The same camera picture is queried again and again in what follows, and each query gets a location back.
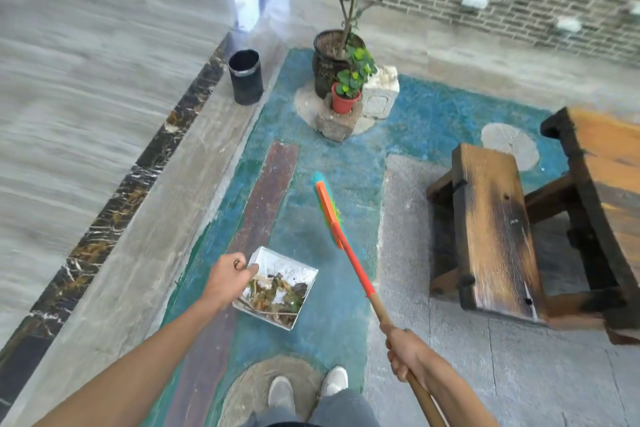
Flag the person's right leg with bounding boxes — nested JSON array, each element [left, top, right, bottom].
[[307, 389, 381, 427]]

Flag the person's left hand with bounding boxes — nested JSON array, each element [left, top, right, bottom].
[[199, 252, 260, 314]]

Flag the person's white shoe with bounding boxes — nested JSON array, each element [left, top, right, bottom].
[[267, 375, 296, 412], [319, 366, 349, 398]]

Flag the round carved stone disc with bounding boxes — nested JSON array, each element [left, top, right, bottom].
[[481, 123, 541, 172]]

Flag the person's left white shoe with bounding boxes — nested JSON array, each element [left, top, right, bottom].
[[267, 375, 296, 412]]

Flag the person's left forearm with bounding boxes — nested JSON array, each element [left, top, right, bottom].
[[32, 296, 223, 427]]

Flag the small red flower pot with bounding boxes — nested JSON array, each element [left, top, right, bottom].
[[331, 82, 362, 116]]

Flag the orange broom with wooden handle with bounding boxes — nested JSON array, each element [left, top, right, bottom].
[[313, 171, 447, 427]]

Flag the pale round stone slab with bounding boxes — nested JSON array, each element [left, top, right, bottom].
[[293, 81, 376, 137], [218, 354, 326, 427]]

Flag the brown stone block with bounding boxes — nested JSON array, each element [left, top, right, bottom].
[[315, 93, 363, 143]]

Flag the small plant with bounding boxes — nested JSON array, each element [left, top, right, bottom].
[[335, 45, 379, 98]]

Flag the large rustic wooden table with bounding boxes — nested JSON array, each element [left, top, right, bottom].
[[523, 106, 640, 346]]

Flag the pile of dry leaves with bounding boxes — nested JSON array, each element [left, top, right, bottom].
[[239, 271, 309, 328]]

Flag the dark burnt wooden stool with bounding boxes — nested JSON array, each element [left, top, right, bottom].
[[426, 143, 549, 325]]

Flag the person's right forearm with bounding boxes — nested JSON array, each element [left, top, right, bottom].
[[419, 356, 501, 427]]

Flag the person's right white shoe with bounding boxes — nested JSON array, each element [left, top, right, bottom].
[[319, 366, 349, 398]]

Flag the person's left leg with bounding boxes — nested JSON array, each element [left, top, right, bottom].
[[245, 406, 311, 427]]

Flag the white carved stone block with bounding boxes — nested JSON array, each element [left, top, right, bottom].
[[361, 66, 401, 120]]

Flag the person's right hand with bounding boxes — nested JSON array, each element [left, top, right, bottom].
[[379, 322, 437, 391]]

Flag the person's leg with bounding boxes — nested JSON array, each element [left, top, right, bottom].
[[307, 389, 381, 427], [245, 406, 311, 427]]

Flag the square metal dustpan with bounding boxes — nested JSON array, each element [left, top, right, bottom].
[[232, 246, 319, 332]]

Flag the black waste bin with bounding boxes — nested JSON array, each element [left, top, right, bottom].
[[227, 49, 265, 106]]

